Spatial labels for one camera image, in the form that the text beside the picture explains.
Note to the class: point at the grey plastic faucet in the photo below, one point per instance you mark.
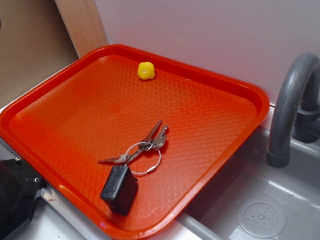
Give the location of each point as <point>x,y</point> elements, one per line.
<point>297,112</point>

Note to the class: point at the yellow rubber duck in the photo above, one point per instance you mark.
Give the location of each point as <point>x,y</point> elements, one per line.
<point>146,71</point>

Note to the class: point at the black box key fob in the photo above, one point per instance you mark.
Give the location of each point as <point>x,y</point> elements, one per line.
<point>120,190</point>

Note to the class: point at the grey plastic sink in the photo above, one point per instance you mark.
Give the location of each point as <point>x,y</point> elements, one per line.
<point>250,200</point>

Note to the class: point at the silver key bunch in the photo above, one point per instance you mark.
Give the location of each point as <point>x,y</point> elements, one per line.
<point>149,143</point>

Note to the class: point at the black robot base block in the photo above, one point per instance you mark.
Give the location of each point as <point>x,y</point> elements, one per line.
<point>20,190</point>

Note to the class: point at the orange plastic tray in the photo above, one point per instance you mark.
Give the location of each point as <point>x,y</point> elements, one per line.
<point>99,108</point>

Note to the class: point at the light wooden board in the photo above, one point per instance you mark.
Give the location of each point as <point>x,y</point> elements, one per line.
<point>84,25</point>

